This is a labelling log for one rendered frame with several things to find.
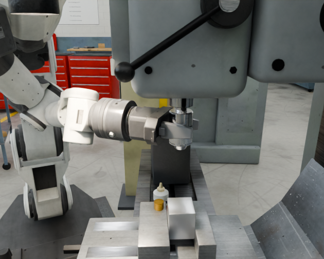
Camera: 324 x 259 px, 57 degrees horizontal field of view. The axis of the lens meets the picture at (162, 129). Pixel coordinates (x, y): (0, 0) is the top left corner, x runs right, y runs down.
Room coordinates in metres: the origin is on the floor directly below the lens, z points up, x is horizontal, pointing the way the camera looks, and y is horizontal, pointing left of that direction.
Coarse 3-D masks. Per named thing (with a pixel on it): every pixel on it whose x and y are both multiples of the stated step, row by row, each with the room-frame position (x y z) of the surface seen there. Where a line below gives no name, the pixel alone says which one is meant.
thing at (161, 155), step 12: (168, 144) 0.87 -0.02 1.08; (156, 156) 0.86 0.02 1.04; (168, 156) 0.87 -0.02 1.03; (180, 156) 0.87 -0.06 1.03; (156, 168) 0.86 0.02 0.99; (168, 168) 0.87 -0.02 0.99; (180, 168) 0.87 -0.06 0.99; (156, 180) 0.86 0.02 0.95; (168, 180) 0.87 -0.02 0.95; (180, 180) 0.87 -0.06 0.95
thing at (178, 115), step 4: (188, 108) 0.57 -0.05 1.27; (172, 112) 0.55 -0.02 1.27; (176, 112) 0.55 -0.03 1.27; (180, 112) 0.55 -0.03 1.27; (184, 112) 0.55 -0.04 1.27; (188, 112) 0.55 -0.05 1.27; (192, 112) 0.55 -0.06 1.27; (172, 116) 0.54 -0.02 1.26; (176, 116) 0.54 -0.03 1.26; (180, 116) 0.54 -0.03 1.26; (184, 116) 0.54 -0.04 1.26; (188, 116) 0.54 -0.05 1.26; (192, 116) 0.55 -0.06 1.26
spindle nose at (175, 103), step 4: (172, 100) 0.54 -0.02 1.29; (176, 100) 0.54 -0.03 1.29; (180, 100) 0.54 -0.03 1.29; (188, 100) 0.54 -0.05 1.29; (192, 100) 0.55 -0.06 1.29; (172, 104) 0.54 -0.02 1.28; (176, 104) 0.54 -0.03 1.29; (180, 104) 0.54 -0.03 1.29; (188, 104) 0.54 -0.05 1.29; (192, 104) 0.55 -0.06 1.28
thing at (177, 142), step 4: (172, 120) 0.54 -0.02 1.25; (176, 120) 0.54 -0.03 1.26; (180, 120) 0.54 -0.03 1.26; (184, 120) 0.54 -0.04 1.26; (188, 120) 0.54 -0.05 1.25; (192, 120) 0.55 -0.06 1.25; (180, 124) 0.54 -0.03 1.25; (184, 124) 0.54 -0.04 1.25; (188, 124) 0.54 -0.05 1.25; (192, 124) 0.55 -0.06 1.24; (172, 140) 0.54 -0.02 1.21; (176, 140) 0.54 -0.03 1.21; (180, 140) 0.54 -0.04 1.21; (184, 140) 0.54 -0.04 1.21; (188, 140) 0.54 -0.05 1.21; (172, 144) 0.54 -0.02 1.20; (176, 144) 0.54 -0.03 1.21; (180, 144) 0.54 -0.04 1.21; (184, 144) 0.54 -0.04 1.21; (188, 144) 0.54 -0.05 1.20
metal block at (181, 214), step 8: (168, 200) 0.54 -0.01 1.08; (176, 200) 0.54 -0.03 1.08; (184, 200) 0.54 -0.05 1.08; (168, 208) 0.51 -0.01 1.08; (176, 208) 0.51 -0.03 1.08; (184, 208) 0.51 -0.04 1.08; (192, 208) 0.51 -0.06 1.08; (168, 216) 0.50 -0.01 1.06; (176, 216) 0.49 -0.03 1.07; (184, 216) 0.49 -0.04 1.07; (192, 216) 0.49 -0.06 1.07; (168, 224) 0.50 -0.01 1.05; (176, 224) 0.49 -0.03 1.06; (184, 224) 0.49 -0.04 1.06; (192, 224) 0.49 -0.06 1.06; (176, 232) 0.49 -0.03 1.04; (184, 232) 0.49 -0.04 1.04; (192, 232) 0.49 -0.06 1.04
